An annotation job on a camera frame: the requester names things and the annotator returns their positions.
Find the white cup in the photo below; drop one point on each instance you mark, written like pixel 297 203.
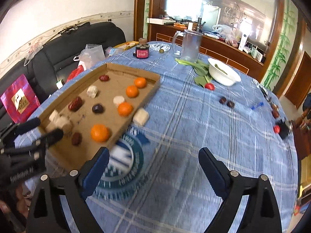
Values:
pixel 190 26

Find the small dark object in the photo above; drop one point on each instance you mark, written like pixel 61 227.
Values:
pixel 264 91

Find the clear glass pitcher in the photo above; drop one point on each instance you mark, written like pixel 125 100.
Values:
pixel 190 45

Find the orange mandarin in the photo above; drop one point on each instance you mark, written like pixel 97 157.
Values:
pixel 100 133
pixel 132 91
pixel 125 109
pixel 140 82

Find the wooden sideboard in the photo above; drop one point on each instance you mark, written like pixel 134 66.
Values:
pixel 213 46

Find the blue plaid tablecloth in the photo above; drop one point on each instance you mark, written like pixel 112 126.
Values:
pixel 194 131

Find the green leafy vegetable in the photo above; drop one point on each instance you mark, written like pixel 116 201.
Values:
pixel 196 69

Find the black sofa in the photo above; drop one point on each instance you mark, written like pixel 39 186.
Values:
pixel 73 46

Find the white green boxes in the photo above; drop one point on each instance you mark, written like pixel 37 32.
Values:
pixel 255 52

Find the dark blue jacket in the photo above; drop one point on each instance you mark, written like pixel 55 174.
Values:
pixel 307 106

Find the crumpled clear plastic bag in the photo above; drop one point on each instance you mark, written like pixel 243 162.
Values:
pixel 91 54

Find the brown wooden door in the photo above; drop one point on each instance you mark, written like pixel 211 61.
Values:
pixel 297 82

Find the dark jar red label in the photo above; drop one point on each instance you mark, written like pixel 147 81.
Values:
pixel 142 51

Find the dark red date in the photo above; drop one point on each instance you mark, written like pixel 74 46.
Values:
pixel 76 138

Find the dark utensil holder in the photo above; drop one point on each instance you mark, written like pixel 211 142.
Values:
pixel 199 24

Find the small black box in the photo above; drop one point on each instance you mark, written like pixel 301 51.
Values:
pixel 284 129

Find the white bowl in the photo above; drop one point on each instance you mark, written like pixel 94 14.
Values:
pixel 223 72

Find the green bamboo wall decor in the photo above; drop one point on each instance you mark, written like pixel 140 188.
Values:
pixel 147 4
pixel 283 41

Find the large dark plum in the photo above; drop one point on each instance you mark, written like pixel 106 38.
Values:
pixel 98 108

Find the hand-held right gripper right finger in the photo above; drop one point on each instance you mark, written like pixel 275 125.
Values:
pixel 213 170

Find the small red tomato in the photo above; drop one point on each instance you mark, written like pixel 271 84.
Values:
pixel 277 128

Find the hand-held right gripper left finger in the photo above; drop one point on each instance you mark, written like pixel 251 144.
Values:
pixel 93 174

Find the white flat box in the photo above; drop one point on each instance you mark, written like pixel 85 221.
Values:
pixel 158 20

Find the blue pen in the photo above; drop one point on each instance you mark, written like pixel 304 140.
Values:
pixel 257 106

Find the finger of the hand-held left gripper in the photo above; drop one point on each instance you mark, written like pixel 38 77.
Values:
pixel 52 136
pixel 24 126

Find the large red date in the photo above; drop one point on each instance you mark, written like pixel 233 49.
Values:
pixel 75 103

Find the clear plastic bag with food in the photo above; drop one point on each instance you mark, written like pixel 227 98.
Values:
pixel 226 32

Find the brown red date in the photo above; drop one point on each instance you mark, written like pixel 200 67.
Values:
pixel 275 113

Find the shallow cardboard box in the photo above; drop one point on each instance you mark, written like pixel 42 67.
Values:
pixel 114 82

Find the yellow flat packet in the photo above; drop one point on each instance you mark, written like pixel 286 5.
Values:
pixel 126 45

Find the white bottle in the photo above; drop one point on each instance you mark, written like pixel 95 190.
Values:
pixel 243 41

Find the red plastic bag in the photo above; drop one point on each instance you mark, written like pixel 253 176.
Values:
pixel 75 72

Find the small red date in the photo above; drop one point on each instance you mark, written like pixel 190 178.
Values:
pixel 104 78

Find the red gift bag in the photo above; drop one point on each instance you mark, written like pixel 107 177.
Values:
pixel 19 99

